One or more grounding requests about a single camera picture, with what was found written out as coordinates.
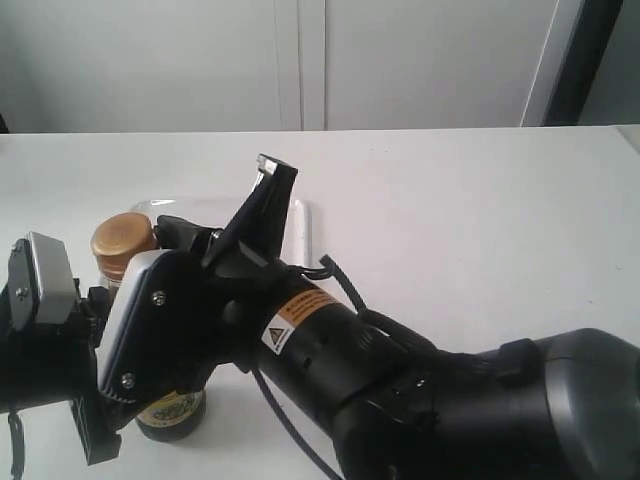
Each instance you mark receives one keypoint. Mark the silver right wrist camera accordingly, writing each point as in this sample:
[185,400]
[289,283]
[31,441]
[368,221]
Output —
[116,378]

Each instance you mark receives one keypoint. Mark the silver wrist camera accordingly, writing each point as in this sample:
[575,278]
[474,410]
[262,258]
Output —
[40,283]
[116,378]

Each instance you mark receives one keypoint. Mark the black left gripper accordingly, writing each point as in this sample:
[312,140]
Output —
[47,364]

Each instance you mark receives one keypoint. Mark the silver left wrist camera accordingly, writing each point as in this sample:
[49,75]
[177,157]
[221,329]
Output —
[40,283]

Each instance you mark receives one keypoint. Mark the white rectangular tray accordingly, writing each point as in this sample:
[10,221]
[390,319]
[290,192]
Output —
[218,211]

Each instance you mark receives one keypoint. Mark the dark soy sauce bottle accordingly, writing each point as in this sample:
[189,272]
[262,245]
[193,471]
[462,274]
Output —
[114,243]

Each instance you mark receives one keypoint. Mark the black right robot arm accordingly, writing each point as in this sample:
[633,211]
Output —
[561,407]

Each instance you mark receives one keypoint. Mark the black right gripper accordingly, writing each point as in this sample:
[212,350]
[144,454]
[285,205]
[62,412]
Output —
[329,360]

